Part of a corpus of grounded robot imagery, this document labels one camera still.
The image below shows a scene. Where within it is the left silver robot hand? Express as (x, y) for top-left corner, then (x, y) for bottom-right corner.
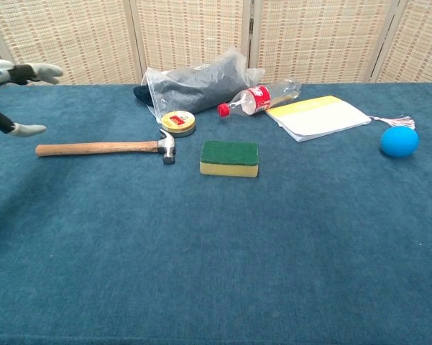
(0, 59), (65, 139)

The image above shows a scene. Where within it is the empty cola bottle red cap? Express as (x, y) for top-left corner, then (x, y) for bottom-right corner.
(216, 79), (303, 119)

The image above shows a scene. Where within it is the blue ball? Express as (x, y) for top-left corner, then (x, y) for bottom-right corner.
(380, 125), (420, 158)

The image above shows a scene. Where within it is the clear bag with grey cloth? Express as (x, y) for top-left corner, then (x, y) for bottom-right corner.
(143, 46), (266, 121)

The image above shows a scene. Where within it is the red and white tassel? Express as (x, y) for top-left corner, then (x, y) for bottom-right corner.
(368, 114), (416, 130)

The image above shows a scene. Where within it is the green and yellow sponge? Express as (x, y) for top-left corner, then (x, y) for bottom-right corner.
(199, 139), (259, 178)

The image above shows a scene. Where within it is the blue table cloth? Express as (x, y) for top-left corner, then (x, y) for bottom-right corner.
(0, 83), (432, 345)

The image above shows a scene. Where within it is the dark navy folded cloth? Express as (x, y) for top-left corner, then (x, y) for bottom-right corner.
(132, 85), (155, 107)

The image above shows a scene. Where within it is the wooden handle claw hammer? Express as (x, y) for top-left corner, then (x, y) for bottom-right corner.
(35, 128), (177, 166)

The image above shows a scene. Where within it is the woven folding screen panel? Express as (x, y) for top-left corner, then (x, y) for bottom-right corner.
(0, 0), (148, 86)
(369, 0), (432, 84)
(249, 0), (403, 84)
(129, 0), (254, 73)

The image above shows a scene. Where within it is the round yellow tin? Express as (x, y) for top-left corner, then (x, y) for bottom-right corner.
(160, 110), (197, 139)

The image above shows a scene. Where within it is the yellow and white notebook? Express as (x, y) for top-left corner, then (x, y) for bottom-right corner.
(265, 95), (372, 143)

